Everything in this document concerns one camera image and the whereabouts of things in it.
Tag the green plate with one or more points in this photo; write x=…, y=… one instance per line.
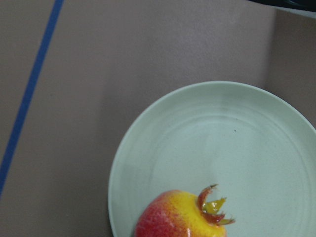
x=257, y=149

